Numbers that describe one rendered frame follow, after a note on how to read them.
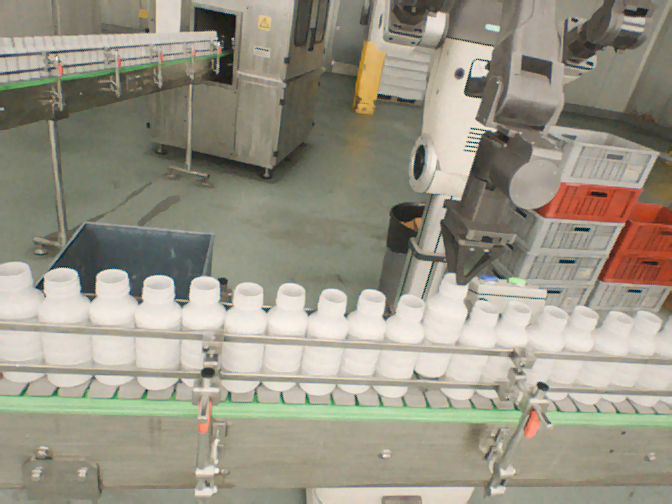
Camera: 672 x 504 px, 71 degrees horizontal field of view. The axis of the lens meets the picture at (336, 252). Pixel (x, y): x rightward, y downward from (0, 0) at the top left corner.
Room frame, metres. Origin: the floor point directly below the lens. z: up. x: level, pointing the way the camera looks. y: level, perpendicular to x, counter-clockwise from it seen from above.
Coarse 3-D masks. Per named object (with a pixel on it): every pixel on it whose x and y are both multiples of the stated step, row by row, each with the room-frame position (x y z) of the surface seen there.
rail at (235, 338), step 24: (312, 312) 0.58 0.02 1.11; (120, 336) 0.46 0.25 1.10; (144, 336) 0.47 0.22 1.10; (168, 336) 0.47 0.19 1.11; (192, 336) 0.48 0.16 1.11; (240, 336) 0.49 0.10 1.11; (264, 336) 0.50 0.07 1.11; (576, 360) 0.60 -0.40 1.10; (600, 360) 0.61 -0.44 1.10; (624, 360) 0.62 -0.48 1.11; (648, 360) 0.63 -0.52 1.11; (360, 384) 0.53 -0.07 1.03; (384, 384) 0.54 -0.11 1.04; (408, 384) 0.55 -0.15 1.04; (432, 384) 0.56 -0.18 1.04; (456, 384) 0.56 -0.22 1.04; (480, 384) 0.57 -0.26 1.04; (528, 384) 0.59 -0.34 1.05
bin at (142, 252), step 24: (72, 240) 0.91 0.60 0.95; (96, 240) 1.01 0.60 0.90; (120, 240) 1.02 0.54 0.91; (144, 240) 1.03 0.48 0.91; (168, 240) 1.04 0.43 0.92; (192, 240) 1.06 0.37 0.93; (72, 264) 0.90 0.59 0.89; (96, 264) 1.01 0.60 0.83; (120, 264) 1.02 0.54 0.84; (144, 264) 1.03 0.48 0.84; (168, 264) 1.04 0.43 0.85; (192, 264) 1.06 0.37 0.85
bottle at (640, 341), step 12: (648, 312) 0.69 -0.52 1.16; (636, 324) 0.67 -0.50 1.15; (648, 324) 0.66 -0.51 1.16; (636, 336) 0.66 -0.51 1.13; (648, 336) 0.65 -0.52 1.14; (636, 348) 0.65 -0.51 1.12; (648, 348) 0.65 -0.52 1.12; (624, 372) 0.64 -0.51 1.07; (636, 372) 0.64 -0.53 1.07; (612, 384) 0.65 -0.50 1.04; (624, 384) 0.64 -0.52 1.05; (612, 396) 0.64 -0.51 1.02; (624, 396) 0.65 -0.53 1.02
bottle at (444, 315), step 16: (448, 288) 0.58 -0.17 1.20; (464, 288) 0.58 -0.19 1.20; (432, 304) 0.59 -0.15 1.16; (448, 304) 0.58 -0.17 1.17; (432, 320) 0.58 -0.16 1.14; (448, 320) 0.57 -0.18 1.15; (464, 320) 0.59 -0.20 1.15; (432, 336) 0.57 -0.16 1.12; (448, 336) 0.57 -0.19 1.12; (416, 368) 0.58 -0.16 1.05; (432, 368) 0.57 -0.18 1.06
